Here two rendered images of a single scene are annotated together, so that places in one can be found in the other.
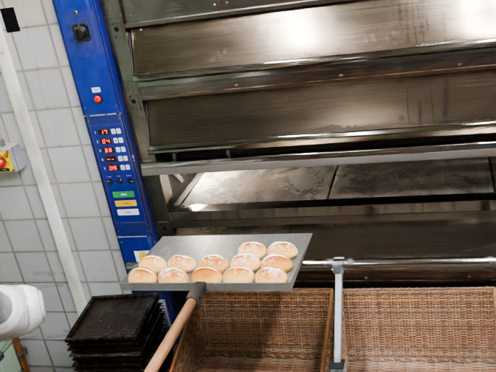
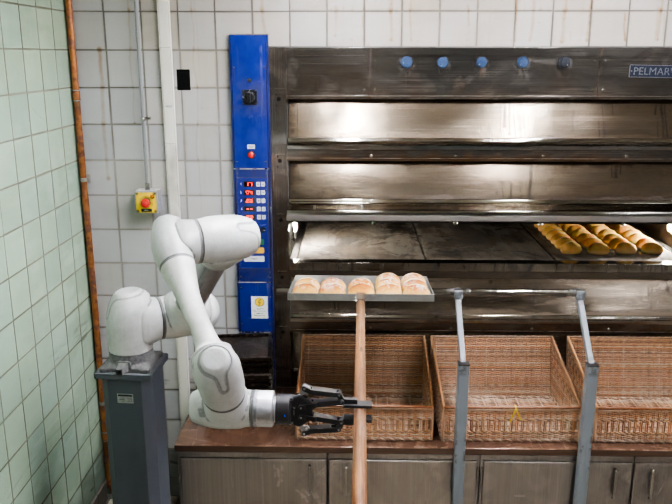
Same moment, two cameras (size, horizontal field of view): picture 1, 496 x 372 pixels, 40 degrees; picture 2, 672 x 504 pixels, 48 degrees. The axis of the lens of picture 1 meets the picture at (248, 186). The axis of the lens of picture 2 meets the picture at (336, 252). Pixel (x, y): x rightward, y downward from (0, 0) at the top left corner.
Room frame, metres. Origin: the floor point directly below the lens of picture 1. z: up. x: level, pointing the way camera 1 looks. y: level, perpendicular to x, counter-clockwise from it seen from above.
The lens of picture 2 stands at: (-0.80, 1.06, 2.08)
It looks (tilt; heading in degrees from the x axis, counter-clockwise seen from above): 15 degrees down; 343
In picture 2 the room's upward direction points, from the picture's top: straight up
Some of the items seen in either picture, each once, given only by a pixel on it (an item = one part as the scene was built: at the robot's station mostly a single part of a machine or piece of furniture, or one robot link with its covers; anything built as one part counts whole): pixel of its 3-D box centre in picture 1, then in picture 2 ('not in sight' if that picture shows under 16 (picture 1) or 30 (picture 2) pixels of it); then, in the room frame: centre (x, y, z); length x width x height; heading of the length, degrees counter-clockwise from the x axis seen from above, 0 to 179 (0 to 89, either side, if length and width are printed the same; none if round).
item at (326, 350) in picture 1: (254, 355); (363, 384); (2.02, 0.09, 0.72); 0.56 x 0.49 x 0.28; 72
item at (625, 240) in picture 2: not in sight; (594, 234); (2.34, -1.23, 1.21); 0.61 x 0.48 x 0.06; 162
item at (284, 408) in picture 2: not in sight; (294, 409); (0.87, 0.66, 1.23); 0.09 x 0.07 x 0.08; 71
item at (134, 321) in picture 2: not in sight; (132, 318); (1.85, 1.02, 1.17); 0.18 x 0.16 x 0.22; 101
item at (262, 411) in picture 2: not in sight; (264, 408); (0.90, 0.73, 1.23); 0.09 x 0.06 x 0.09; 161
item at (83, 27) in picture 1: (77, 26); (248, 91); (2.38, 0.48, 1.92); 0.06 x 0.04 x 0.11; 72
